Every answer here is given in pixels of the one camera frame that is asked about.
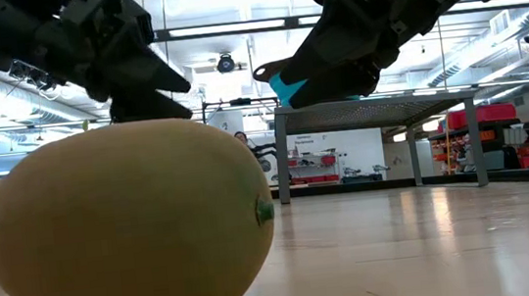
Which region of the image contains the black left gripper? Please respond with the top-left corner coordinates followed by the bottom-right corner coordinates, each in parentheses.
top-left (0, 0), bottom-right (197, 140)

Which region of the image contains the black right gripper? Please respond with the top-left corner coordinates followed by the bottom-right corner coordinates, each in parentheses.
top-left (271, 0), bottom-right (457, 112)

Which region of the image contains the large yellow fruit green stem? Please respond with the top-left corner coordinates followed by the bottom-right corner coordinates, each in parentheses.
top-left (0, 108), bottom-right (285, 296)

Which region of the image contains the grey perforated metal stand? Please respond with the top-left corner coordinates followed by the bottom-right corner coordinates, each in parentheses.
top-left (269, 85), bottom-right (490, 210)

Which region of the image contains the blue collapsible bowl grey rim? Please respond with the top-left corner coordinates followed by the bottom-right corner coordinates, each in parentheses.
top-left (251, 51), bottom-right (361, 112)

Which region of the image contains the person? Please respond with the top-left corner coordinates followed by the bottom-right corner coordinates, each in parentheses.
top-left (232, 128), bottom-right (253, 148)

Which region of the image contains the cart with red bins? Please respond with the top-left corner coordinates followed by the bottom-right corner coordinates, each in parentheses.
top-left (287, 148), bottom-right (341, 187)

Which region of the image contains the black ceiling spotlight cluster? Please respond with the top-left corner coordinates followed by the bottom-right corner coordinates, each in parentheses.
top-left (7, 55), bottom-right (59, 96)

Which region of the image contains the large red storage bin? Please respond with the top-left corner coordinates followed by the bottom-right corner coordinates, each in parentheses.
top-left (446, 101), bottom-right (519, 130)

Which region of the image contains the white air vent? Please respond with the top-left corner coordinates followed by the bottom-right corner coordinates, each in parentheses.
top-left (488, 9), bottom-right (512, 38)

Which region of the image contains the black shelf rack with bins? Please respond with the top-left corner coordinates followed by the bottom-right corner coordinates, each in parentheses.
top-left (427, 115), bottom-right (529, 180)

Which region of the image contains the thin hanging rope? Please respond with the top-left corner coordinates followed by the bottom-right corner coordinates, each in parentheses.
top-left (160, 0), bottom-right (178, 103)
top-left (435, 15), bottom-right (450, 92)

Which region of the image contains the black background rig frame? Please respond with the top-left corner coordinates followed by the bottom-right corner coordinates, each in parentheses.
top-left (200, 93), bottom-right (282, 125)

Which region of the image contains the black overhead frame light bar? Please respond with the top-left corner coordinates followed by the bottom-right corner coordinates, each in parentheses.
top-left (0, 0), bottom-right (529, 63)

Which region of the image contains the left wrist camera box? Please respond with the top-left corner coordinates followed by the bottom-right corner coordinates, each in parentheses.
top-left (58, 0), bottom-right (125, 28)

